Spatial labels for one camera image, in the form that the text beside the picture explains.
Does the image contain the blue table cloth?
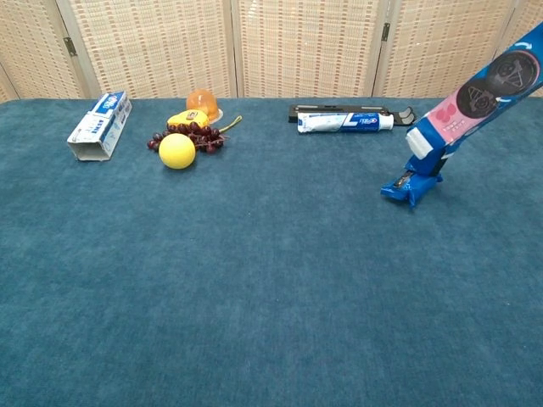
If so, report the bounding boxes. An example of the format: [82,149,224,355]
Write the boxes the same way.
[0,97,543,407]

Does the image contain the dark red grape bunch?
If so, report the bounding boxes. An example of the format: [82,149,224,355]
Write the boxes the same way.
[146,121,232,155]

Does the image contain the yellow ball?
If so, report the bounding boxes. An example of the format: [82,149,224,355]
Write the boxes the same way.
[158,132,197,170]

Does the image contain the blue cookie box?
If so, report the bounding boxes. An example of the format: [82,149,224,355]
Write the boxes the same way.
[405,20,543,176]

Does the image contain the woven folding screen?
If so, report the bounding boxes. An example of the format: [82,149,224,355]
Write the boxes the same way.
[0,0,543,104]

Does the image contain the white blue toothpaste tube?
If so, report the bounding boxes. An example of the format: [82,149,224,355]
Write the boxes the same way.
[296,111,395,136]

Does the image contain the yellow green curved stem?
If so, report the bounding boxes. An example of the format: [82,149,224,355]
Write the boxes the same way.
[217,114,244,134]

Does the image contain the white blue toothpaste carton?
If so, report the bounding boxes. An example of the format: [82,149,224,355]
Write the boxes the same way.
[66,90,133,163]

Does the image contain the yellow mango fruit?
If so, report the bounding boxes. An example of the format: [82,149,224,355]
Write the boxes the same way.
[166,109,210,128]

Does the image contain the orange jelly cup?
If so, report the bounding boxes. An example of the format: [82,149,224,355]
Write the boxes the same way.
[186,87,225,125]

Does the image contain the small blue snack packet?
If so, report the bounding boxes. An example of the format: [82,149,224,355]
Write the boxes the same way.
[402,153,442,179]

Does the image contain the black flat tool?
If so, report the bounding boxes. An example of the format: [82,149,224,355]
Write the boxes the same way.
[288,103,418,127]

